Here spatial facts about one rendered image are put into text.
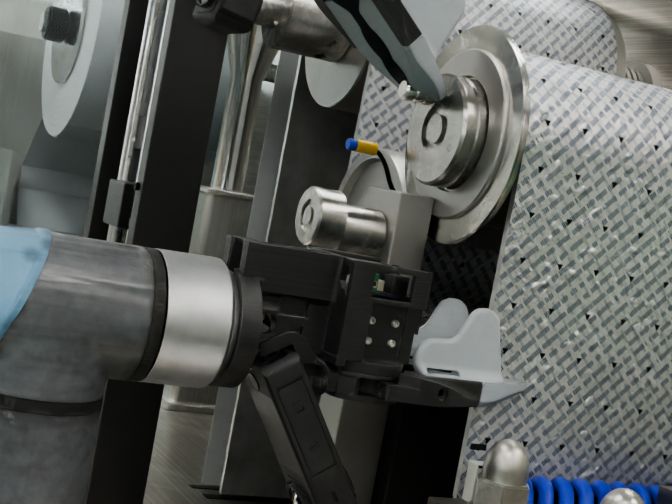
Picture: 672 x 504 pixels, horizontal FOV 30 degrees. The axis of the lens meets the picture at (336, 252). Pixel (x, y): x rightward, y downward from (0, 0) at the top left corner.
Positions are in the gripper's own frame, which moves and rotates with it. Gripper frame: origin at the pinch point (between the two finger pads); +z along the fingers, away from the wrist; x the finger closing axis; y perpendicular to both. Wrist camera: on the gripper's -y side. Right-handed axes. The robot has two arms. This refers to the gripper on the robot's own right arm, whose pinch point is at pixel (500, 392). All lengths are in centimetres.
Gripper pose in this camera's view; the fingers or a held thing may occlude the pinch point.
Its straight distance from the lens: 81.8
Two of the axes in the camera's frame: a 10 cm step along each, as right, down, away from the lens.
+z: 8.9, 1.4, 4.3
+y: 1.8, -9.8, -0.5
